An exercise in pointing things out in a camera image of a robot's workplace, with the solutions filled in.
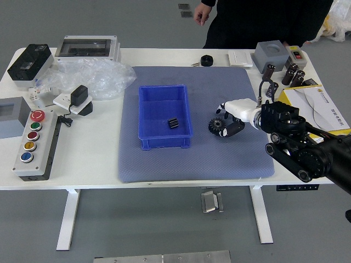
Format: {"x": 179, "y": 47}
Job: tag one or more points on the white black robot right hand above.
{"x": 241, "y": 108}

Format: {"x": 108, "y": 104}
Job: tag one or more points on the person's left hand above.
{"x": 285, "y": 43}

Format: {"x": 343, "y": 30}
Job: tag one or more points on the person's right hand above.
{"x": 202, "y": 15}

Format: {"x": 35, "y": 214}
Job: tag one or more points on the big black gear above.
{"x": 216, "y": 124}

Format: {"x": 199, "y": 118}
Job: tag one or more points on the small black gear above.
{"x": 173, "y": 123}

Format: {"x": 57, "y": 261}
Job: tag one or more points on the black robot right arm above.
{"x": 310, "y": 156}

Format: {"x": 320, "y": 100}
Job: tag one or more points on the yellow white cardboard box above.
{"x": 326, "y": 107}

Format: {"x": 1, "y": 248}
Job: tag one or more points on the blue plastic box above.
{"x": 161, "y": 109}

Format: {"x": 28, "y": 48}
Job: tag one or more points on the black box with white base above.
{"x": 28, "y": 64}

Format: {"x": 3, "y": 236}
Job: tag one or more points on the grey push-button control box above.
{"x": 33, "y": 145}

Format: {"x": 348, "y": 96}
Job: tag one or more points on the grey box with window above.
{"x": 11, "y": 117}

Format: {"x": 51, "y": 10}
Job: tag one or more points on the grey floor plate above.
{"x": 186, "y": 14}
{"x": 183, "y": 6}

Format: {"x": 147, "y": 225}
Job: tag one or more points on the grey block with round hole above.
{"x": 270, "y": 56}

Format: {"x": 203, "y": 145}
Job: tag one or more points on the person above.
{"x": 260, "y": 22}

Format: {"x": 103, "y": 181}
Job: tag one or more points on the black capacitor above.
{"x": 270, "y": 90}

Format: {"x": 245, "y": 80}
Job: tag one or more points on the black round knob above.
{"x": 207, "y": 60}

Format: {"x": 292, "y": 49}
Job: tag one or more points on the small flat black module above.
{"x": 312, "y": 82}

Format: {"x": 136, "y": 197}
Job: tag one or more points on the plastic-wrapped bundle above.
{"x": 338, "y": 24}

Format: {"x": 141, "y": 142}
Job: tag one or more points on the blue-grey padded mat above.
{"x": 197, "y": 161}

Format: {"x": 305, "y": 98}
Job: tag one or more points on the black table control panel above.
{"x": 297, "y": 188}

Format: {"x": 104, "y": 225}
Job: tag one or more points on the white table leg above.
{"x": 67, "y": 219}
{"x": 263, "y": 219}

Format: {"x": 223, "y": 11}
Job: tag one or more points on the clear plastic bag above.
{"x": 101, "y": 76}

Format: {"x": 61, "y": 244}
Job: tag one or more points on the black power adapter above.
{"x": 79, "y": 94}

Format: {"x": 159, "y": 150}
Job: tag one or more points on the white power socket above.
{"x": 61, "y": 100}

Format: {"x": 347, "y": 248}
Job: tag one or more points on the grey metal plate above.
{"x": 164, "y": 259}

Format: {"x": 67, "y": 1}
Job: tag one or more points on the grey red-black button switch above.
{"x": 296, "y": 56}

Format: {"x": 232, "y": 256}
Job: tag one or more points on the white wall switch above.
{"x": 240, "y": 58}

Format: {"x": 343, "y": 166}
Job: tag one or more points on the metal floor bracket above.
{"x": 209, "y": 202}

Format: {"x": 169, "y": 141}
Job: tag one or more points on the grey enclosure with clear window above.
{"x": 85, "y": 48}

